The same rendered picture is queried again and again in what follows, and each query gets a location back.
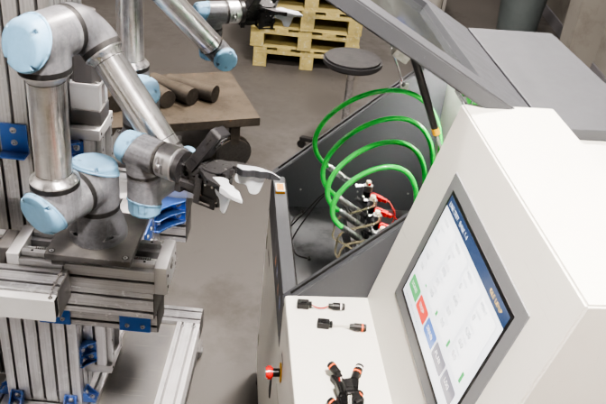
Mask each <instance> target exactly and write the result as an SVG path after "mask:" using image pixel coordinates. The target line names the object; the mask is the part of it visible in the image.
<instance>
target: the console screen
mask: <svg viewBox="0 0 606 404"><path fill-rule="evenodd" d="M395 294H396V298H397V301H398V304H399V309H400V313H401V315H402V319H403V322H404V326H405V328H406V332H407V335H408V339H409V344H410V347H411V351H412V353H413V357H414V360H415V364H416V366H417V370H418V376H419V379H420V382H421V385H422V389H423V391H424V395H425V398H426V402H427V404H475V403H476V401H477V399H478V398H479V397H480V396H481V394H482V392H483V391H484V389H485V387H486V386H487V384H488V383H489V381H490V380H491V377H492V376H493V374H494V373H495V372H496V371H497V369H498V367H499V366H500V364H501V362H502V361H503V359H504V357H505V356H506V354H507V353H508V351H509V350H510V348H511V347H512V345H513V344H514V342H515V341H516V339H517V338H518V336H519V334H520V332H521V331H522V329H523V328H524V326H525V324H526V323H527V322H528V320H529V319H530V314H529V312H528V309H527V307H526V305H525V303H524V301H523V300H522V298H521V296H520V295H519V292H518V290H517V288H516V286H515V284H514V282H513V280H512V278H511V276H510V274H509V272H508V270H507V268H506V266H505V264H504V262H503V260H502V258H501V257H500V255H499V253H498V251H497V249H496V247H495V245H494V243H493V241H492V239H491V237H490V235H489V233H488V231H487V229H486V227H485V225H484V223H483V221H482V219H481V217H480V215H479V214H478V212H477V210H476V208H475V206H474V204H473V202H472V200H471V198H470V196H469V194H468V192H467V190H466V188H465V186H464V184H463V182H462V180H461V178H460V176H459V174H458V172H456V173H455V175H454V177H453V179H452V181H451V183H450V185H449V187H448V189H447V191H446V193H445V195H444V197H443V199H442V201H441V203H440V205H439V207H438V208H437V210H436V212H435V214H434V216H433V218H432V220H431V222H430V224H429V226H428V228H427V230H426V232H425V234H424V236H423V238H422V240H421V242H420V244H419V245H418V248H417V249H416V251H415V253H414V255H413V257H412V259H411V261H410V263H409V266H408V268H407V269H406V271H405V273H404V275H403V277H402V279H401V281H400V282H399V285H398V287H397V288H396V290H395Z"/></svg>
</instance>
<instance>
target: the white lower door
mask: <svg viewBox="0 0 606 404"><path fill-rule="evenodd" d="M265 248H266V258H265V269H264V279H263V290H262V311H261V321H260V332H259V333H258V343H257V345H258V353H257V364H258V391H259V404H272V397H273V388H274V380H275V377H272V378H271V380H267V378H265V368H266V367H267V365H271V367H273V368H276V362H277V353H278V344H279V337H278V325H277V312H276V299H275V287H274V273H273V260H272V248H271V223H270V216H269V225H268V233H267V235H266V246H265Z"/></svg>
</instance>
